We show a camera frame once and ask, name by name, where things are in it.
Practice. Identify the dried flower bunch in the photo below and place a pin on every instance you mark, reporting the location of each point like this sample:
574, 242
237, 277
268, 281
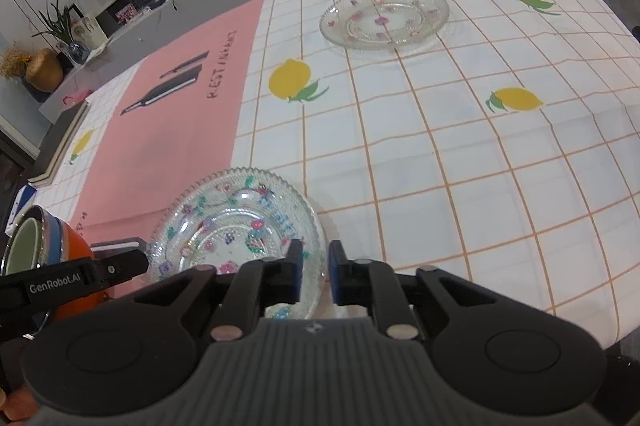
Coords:
12, 61

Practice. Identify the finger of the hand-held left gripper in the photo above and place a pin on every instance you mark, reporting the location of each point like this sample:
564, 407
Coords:
122, 266
120, 244

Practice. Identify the glass plate with green print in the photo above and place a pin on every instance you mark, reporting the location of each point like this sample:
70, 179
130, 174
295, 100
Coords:
225, 226

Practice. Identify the checked lemon print tablecloth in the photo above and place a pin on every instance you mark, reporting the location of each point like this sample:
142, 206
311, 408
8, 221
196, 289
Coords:
425, 156

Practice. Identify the blue white box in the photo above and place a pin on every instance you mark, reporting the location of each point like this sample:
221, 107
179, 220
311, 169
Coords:
21, 206

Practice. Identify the blue bowl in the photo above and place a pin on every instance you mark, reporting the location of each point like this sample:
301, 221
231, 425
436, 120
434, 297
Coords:
54, 238

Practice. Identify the pink box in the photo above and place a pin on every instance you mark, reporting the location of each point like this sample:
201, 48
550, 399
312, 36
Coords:
75, 99

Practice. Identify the blue glass vase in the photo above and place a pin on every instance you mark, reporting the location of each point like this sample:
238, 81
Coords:
78, 53

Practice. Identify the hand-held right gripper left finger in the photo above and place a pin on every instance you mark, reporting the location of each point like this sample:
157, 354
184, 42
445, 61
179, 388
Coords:
295, 271

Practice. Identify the dark cabinet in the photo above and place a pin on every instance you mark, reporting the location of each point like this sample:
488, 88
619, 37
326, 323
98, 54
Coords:
15, 176

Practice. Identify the colourful small box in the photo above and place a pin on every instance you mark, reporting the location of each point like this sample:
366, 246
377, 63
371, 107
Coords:
126, 13

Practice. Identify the green ceramic bowl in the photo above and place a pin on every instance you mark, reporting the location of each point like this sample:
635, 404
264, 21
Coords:
22, 246

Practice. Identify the orange bowl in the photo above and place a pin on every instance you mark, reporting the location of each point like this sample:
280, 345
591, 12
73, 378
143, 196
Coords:
77, 243

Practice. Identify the golden round vase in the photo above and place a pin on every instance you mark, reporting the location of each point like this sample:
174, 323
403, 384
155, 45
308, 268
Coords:
44, 70

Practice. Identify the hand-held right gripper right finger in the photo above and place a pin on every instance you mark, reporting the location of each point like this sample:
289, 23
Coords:
336, 273

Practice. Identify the glass plate with pink flowers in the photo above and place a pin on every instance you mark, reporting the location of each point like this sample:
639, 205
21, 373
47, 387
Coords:
385, 19

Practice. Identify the green leafy plant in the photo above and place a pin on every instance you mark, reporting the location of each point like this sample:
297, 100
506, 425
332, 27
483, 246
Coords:
57, 21

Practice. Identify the white illustrated card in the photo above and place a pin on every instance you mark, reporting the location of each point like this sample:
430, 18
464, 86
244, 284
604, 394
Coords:
92, 31

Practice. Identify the person's left hand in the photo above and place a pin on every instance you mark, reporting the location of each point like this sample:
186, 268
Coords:
17, 406

